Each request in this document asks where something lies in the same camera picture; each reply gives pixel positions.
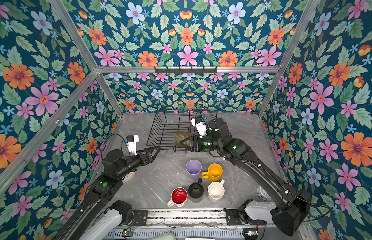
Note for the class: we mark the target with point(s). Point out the black hook rail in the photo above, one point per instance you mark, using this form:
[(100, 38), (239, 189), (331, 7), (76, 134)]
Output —
[(185, 70)]

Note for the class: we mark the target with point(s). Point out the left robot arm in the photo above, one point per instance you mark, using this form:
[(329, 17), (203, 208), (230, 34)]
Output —
[(116, 166)]

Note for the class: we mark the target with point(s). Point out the yellow mug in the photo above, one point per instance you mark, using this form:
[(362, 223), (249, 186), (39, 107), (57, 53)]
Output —
[(213, 173)]

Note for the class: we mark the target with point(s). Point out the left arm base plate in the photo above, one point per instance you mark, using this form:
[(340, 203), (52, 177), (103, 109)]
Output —
[(140, 218)]

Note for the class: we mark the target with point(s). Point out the black mug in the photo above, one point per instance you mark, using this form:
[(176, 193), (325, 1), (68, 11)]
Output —
[(196, 189)]

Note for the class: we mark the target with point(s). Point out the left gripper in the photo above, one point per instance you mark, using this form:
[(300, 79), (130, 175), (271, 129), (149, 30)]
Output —
[(148, 158)]

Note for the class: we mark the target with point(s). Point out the black wire dish rack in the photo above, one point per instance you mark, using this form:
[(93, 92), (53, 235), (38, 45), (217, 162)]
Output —
[(168, 122)]

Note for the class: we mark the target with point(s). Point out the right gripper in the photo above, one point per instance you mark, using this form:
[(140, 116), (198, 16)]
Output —
[(194, 140)]

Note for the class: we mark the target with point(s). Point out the white cream mug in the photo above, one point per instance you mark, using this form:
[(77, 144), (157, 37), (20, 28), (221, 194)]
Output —
[(216, 191)]

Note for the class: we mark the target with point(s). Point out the white alarm clock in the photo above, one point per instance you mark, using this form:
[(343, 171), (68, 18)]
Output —
[(263, 194)]

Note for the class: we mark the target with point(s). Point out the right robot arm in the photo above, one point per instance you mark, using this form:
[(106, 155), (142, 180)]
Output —
[(292, 205)]

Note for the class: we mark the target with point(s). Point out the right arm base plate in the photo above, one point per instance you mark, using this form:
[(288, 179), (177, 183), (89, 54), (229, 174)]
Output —
[(236, 217)]

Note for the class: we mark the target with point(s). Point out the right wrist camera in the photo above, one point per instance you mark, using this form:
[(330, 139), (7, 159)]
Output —
[(199, 123)]

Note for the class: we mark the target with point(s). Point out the pink alarm clock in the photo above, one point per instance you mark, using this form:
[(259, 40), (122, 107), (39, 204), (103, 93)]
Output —
[(129, 177)]

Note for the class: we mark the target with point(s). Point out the lilac plastic cup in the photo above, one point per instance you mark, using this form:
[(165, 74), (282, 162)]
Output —
[(193, 169)]

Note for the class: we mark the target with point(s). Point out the olive glass cup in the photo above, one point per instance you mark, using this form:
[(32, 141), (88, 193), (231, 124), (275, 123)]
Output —
[(182, 139)]

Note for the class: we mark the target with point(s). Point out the red and white mug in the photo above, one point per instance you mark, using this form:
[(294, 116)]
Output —
[(179, 198)]

